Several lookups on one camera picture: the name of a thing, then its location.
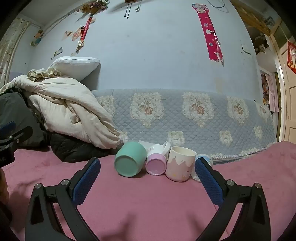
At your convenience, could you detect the cream comforter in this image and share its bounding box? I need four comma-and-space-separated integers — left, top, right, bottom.
0, 68, 123, 149

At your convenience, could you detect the dark green garment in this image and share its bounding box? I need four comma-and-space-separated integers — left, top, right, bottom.
0, 87, 50, 149

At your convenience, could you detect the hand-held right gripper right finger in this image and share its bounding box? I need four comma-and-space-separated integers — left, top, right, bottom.
195, 157, 271, 241

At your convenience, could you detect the pink hanging cloth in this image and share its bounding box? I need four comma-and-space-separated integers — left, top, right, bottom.
265, 74, 280, 113

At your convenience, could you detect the light blue cup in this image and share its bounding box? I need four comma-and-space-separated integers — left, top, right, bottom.
191, 153, 213, 181

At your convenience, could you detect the cable loop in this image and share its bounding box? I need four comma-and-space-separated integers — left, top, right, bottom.
207, 0, 226, 8

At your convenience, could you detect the white pillow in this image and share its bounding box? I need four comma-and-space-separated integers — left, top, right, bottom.
47, 57, 101, 82

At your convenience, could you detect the wooden shelf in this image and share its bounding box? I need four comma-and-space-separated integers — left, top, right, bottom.
233, 0, 279, 36

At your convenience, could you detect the dried flower bouquet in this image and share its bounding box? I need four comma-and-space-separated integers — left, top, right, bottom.
81, 0, 110, 16

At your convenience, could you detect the cream cup with drip pattern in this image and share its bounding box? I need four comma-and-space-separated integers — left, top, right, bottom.
165, 146, 197, 183

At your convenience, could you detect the blue quilted floral cover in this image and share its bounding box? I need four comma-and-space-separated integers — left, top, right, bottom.
91, 88, 278, 163

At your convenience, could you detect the green cup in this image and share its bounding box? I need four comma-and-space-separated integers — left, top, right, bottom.
114, 141, 147, 178

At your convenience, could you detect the hanging wall decoration with cords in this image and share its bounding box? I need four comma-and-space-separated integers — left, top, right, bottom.
124, 0, 143, 19

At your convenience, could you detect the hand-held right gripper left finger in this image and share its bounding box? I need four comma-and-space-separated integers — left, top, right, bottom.
25, 157, 101, 241

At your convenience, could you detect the person's left hand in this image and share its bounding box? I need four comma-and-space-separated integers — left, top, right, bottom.
0, 168, 10, 205

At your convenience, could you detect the black quilted jacket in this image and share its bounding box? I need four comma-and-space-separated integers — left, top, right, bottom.
50, 133, 121, 163

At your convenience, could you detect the white window frame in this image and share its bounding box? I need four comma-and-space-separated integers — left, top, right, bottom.
0, 19, 31, 87

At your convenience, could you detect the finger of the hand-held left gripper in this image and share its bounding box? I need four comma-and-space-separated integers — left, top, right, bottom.
0, 122, 33, 146

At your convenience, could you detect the cream door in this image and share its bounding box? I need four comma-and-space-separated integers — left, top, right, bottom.
269, 23, 296, 145

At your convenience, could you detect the pink plush blanket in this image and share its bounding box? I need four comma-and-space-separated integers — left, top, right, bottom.
0, 140, 296, 241

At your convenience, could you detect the cartoon figure wall sticker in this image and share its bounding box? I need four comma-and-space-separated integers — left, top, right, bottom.
31, 29, 44, 47

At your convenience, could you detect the pink and white cup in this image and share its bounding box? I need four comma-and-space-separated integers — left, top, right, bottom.
145, 142, 171, 176

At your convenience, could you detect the red hanging ornament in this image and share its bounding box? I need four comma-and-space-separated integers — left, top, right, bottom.
77, 16, 93, 53

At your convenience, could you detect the red door decoration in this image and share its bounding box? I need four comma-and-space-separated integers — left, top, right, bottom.
287, 42, 296, 75

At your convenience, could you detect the red height chart poster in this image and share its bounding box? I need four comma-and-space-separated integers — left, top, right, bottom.
191, 3, 224, 67

